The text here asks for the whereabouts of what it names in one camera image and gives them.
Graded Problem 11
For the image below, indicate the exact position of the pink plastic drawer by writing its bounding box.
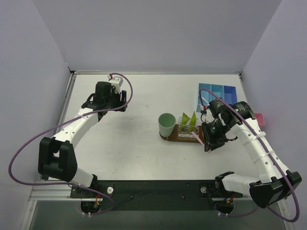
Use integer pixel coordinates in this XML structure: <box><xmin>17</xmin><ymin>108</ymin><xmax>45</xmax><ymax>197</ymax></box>
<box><xmin>255</xmin><ymin>113</ymin><xmax>265</xmax><ymax>127</ymax></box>

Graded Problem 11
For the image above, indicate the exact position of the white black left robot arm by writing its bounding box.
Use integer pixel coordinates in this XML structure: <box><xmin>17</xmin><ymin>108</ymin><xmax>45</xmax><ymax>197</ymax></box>
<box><xmin>38</xmin><ymin>77</ymin><xmax>127</xmax><ymax>197</ymax></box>

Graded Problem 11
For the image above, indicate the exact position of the pink white toothbrush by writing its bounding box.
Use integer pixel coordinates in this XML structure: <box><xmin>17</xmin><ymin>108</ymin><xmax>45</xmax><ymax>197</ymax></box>
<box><xmin>192</xmin><ymin>131</ymin><xmax>205</xmax><ymax>147</ymax></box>

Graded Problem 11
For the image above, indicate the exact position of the blue plastic organizer box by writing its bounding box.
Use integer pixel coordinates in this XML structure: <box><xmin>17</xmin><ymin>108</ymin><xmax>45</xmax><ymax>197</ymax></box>
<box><xmin>196</xmin><ymin>83</ymin><xmax>238</xmax><ymax>113</ymax></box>

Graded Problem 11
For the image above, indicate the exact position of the green toothpaste tube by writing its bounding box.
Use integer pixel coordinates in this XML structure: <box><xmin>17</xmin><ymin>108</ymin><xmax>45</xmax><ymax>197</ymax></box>
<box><xmin>189</xmin><ymin>112</ymin><xmax>197</xmax><ymax>128</ymax></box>
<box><xmin>180</xmin><ymin>113</ymin><xmax>190</xmax><ymax>126</ymax></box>

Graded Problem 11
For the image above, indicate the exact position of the aluminium table edge rail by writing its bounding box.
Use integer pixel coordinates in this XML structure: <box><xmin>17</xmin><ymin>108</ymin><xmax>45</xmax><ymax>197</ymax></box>
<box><xmin>57</xmin><ymin>71</ymin><xmax>76</xmax><ymax>125</ymax></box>

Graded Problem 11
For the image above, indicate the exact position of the brown wooden oval tray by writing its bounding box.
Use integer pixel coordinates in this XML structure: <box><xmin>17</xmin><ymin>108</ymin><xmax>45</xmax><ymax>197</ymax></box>
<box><xmin>160</xmin><ymin>124</ymin><xmax>205</xmax><ymax>143</ymax></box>

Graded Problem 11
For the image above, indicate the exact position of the green plastic cup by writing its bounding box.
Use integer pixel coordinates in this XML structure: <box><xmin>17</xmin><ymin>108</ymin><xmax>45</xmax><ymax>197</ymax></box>
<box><xmin>158</xmin><ymin>113</ymin><xmax>176</xmax><ymax>138</ymax></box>

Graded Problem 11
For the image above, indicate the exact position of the aluminium front rail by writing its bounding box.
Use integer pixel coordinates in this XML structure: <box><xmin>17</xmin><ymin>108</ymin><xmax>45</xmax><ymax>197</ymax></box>
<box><xmin>30</xmin><ymin>181</ymin><xmax>75</xmax><ymax>201</ymax></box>

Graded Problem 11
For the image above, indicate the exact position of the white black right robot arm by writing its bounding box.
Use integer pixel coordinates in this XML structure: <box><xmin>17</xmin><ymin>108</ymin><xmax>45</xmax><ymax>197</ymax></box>
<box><xmin>202</xmin><ymin>99</ymin><xmax>302</xmax><ymax>208</ymax></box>

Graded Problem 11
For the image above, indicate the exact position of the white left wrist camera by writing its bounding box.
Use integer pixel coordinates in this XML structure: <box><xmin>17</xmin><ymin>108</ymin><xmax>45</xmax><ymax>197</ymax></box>
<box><xmin>108</xmin><ymin>75</ymin><xmax>123</xmax><ymax>93</ymax></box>

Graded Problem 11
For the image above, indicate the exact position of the clear textured plastic holder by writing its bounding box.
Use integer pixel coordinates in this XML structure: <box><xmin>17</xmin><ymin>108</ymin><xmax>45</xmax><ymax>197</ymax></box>
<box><xmin>177</xmin><ymin>117</ymin><xmax>200</xmax><ymax>140</ymax></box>

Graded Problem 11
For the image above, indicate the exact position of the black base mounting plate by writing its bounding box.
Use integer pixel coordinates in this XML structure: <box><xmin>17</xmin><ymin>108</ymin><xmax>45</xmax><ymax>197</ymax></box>
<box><xmin>69</xmin><ymin>179</ymin><xmax>243</xmax><ymax>211</ymax></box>

